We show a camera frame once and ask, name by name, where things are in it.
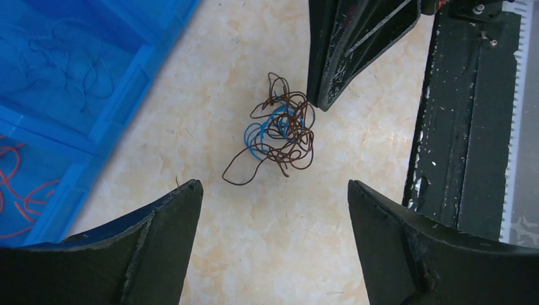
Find white slotted cable duct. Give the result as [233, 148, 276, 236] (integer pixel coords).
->
[499, 1, 538, 248]

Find orange cable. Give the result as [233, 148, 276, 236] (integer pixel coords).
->
[0, 134, 62, 241]

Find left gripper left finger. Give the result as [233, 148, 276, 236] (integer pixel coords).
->
[1, 179, 203, 304]

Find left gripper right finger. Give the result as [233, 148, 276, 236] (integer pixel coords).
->
[348, 180, 538, 304]

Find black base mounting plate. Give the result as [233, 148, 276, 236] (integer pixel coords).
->
[402, 7, 521, 240]

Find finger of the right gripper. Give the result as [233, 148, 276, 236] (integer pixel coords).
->
[306, 0, 421, 111]

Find blue three-compartment plastic bin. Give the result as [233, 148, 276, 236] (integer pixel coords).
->
[1, 1, 198, 247]

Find orange and blue cables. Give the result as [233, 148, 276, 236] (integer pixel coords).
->
[221, 72, 317, 187]

